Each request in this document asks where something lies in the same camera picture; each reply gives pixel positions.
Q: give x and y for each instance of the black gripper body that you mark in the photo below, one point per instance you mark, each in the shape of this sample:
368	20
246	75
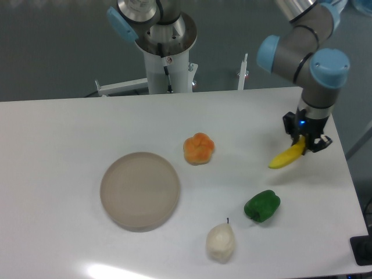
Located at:
304	124

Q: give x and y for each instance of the yellow banana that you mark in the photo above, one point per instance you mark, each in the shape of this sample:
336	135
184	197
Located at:
288	156

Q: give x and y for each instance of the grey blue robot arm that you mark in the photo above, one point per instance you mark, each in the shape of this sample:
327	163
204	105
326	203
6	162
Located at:
298	57

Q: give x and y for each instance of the green bell pepper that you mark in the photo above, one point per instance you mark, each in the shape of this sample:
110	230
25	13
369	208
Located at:
262	206

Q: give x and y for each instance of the orange bread roll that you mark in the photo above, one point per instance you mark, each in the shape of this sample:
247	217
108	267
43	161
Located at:
198	149

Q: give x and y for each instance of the black box at table edge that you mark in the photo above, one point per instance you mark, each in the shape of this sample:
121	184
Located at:
361	247

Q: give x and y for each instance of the white pear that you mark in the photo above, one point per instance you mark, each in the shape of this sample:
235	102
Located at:
220	242

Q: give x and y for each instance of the clear plastic bag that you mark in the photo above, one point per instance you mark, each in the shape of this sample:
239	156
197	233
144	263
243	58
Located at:
363	6

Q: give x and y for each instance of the beige round plate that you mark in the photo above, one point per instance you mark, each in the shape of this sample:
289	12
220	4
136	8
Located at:
140	191

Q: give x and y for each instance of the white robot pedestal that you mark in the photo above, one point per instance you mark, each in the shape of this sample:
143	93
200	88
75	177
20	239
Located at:
166	56

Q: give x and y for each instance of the white left frame bracket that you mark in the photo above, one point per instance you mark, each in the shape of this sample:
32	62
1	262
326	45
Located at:
122	87

